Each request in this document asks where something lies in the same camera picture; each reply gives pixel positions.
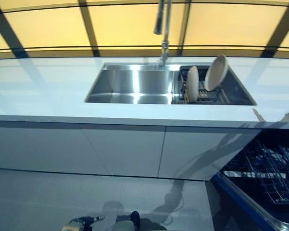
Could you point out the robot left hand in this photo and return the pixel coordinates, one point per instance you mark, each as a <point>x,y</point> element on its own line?
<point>83,220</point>

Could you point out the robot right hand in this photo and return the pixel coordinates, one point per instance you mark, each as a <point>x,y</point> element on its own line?
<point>288,116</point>

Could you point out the cream plate with grey rim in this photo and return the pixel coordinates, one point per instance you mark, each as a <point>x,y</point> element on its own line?
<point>216,72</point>

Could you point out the cream ceramic plate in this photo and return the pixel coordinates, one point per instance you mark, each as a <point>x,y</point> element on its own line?
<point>192,83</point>

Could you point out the robot left leg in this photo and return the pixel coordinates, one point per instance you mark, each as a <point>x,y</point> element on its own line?
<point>127,225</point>

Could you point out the white cabinet door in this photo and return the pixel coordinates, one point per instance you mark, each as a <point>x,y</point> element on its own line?
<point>38,149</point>
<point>129,154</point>
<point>187,149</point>

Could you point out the black dish drying rack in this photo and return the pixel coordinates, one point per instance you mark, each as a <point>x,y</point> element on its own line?
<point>206,94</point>

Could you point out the chrome kitchen faucet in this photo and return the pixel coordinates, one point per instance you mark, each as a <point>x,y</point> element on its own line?
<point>166,48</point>

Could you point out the stainless steel sink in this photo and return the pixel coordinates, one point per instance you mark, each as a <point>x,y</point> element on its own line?
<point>134,84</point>

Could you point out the yellow window with dark frame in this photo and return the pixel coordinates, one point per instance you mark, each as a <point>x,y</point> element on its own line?
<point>50,26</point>

